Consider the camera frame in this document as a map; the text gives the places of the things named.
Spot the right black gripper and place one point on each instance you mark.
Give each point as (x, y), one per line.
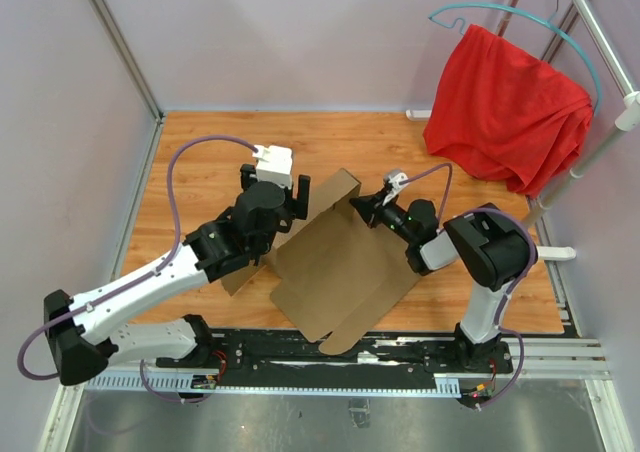
(371, 207)

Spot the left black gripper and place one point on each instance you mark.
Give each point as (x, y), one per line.
(298, 207)

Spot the brown cardboard box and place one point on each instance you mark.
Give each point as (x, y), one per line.
(338, 278)

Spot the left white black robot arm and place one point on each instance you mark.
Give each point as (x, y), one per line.
(91, 331)

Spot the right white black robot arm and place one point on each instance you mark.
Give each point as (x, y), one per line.
(494, 248)

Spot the red cloth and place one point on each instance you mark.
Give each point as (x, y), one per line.
(510, 117)

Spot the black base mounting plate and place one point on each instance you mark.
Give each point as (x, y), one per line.
(469, 383)

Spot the white metal clothes rack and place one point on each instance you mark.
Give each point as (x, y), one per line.
(575, 122)

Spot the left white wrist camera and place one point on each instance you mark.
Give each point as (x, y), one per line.
(274, 164)

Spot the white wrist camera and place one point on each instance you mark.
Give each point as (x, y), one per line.
(274, 164)
(393, 183)

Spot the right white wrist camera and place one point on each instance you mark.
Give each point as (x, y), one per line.
(393, 183)

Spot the grey slotted cable duct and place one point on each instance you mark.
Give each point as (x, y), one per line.
(281, 379)

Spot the aluminium frame rail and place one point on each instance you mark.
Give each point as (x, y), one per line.
(435, 356)

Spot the aluminium corner post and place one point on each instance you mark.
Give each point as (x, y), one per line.
(122, 49)

